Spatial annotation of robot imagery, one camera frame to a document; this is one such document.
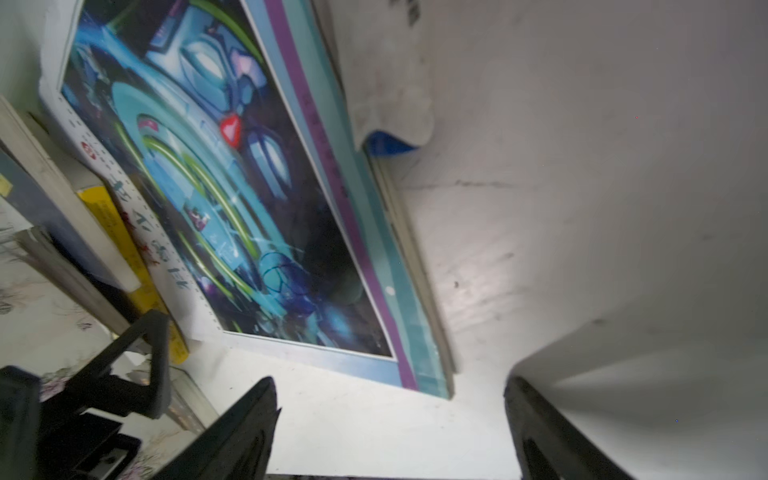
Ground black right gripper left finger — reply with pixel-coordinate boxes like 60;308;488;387
154;377;280;479

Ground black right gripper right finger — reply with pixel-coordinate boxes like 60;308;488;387
504;375;630;479

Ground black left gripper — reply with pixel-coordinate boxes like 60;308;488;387
1;310;171;479

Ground sci-fi cover magazine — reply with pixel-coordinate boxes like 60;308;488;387
40;1;455;399

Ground dark blue thick book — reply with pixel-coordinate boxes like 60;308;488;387
1;98;140;292

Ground yellow cartoon cover book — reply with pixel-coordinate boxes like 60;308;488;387
76;184;191;365

